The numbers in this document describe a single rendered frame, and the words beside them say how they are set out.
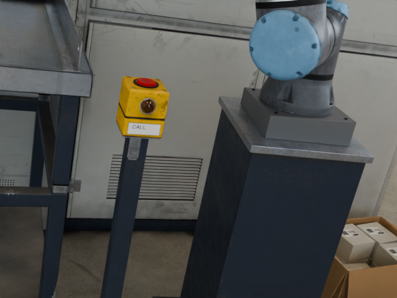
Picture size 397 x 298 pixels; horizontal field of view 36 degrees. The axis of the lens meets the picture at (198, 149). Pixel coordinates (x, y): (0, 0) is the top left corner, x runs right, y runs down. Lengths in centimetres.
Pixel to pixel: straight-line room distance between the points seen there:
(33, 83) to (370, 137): 157
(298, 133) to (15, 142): 106
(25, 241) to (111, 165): 45
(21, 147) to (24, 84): 83
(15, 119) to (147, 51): 50
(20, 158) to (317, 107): 111
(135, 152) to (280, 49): 37
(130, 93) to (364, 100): 147
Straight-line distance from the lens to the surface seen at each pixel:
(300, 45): 129
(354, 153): 153
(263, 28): 130
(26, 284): 181
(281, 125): 147
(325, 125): 151
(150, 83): 119
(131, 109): 117
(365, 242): 242
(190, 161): 230
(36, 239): 199
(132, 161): 124
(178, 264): 227
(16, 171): 223
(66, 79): 138
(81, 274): 215
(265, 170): 147
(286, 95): 151
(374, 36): 241
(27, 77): 137
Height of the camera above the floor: 128
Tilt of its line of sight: 23 degrees down
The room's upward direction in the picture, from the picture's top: 12 degrees clockwise
